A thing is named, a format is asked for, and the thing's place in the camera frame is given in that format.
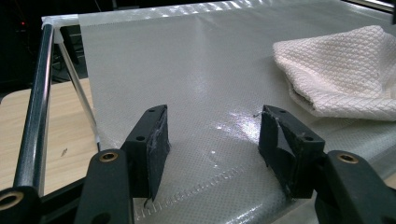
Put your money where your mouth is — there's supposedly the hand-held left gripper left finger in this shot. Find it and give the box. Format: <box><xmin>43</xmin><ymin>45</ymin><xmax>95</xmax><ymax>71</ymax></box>
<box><xmin>120</xmin><ymin>104</ymin><xmax>172</xmax><ymax>201</ymax></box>

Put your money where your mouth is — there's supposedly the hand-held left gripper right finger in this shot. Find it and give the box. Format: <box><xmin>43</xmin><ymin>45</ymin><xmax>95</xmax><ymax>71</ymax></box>
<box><xmin>258</xmin><ymin>104</ymin><xmax>327</xmax><ymax>200</ymax></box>

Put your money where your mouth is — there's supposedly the two-tier silver metal shelf rack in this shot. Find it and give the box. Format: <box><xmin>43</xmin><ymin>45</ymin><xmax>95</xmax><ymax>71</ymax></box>
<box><xmin>12</xmin><ymin>0</ymin><xmax>396</xmax><ymax>224</ymax></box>

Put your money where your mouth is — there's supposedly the beige quilted cloth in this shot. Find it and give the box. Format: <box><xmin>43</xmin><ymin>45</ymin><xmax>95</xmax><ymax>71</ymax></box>
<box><xmin>272</xmin><ymin>24</ymin><xmax>396</xmax><ymax>122</ymax></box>

